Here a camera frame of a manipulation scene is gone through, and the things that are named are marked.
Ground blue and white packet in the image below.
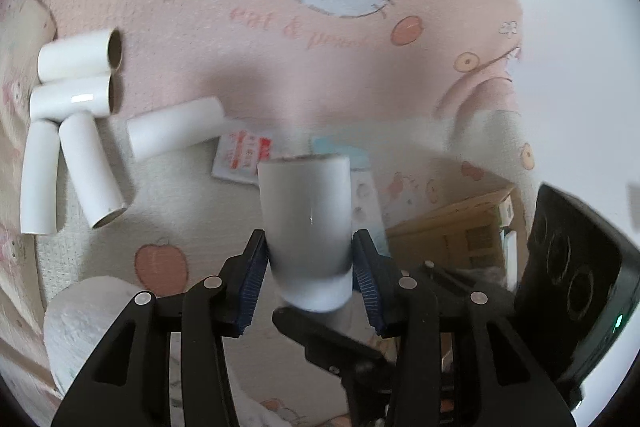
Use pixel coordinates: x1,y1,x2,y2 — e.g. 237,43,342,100
309,135,377,228

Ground red and white packet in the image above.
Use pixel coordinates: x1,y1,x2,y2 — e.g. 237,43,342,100
211,129,272,181

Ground white paper tube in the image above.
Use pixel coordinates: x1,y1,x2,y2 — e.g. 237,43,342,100
20,119,62,235
257,154,353,313
29,74,119,122
126,97,226,159
59,112,133,229
37,29,124,84

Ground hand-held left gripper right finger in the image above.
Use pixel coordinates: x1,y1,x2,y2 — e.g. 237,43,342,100
352,229,573,427

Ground brown cardboard box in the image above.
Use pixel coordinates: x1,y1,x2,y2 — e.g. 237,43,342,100
385,187,518,285

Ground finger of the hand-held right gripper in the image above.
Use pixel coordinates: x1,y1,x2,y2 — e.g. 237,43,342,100
424,261,518,308
272,306,398,427

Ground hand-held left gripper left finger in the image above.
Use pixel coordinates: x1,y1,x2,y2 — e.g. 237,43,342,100
50,229,269,427

